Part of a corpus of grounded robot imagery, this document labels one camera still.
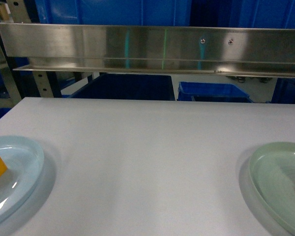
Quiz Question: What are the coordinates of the blue bin behind table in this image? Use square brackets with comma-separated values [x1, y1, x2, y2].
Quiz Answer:
[177, 82, 253, 103]

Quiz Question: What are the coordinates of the light blue glass plate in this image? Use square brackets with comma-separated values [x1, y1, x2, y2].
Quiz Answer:
[0, 136, 45, 223]

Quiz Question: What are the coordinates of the light green glass plate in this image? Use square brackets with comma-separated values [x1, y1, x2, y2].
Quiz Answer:
[248, 142, 295, 236]

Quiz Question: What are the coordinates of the large blue upper bin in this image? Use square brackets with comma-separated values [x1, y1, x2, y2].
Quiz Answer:
[35, 0, 295, 29]

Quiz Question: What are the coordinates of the dark blue bin under rail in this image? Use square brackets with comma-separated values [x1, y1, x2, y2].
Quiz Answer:
[69, 73, 175, 101]

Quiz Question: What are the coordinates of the steel rack upright post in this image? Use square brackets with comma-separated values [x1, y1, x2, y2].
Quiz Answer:
[0, 0, 61, 108]

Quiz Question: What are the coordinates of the stainless steel shelf rail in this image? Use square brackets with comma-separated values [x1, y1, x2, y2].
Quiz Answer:
[0, 23, 295, 78]

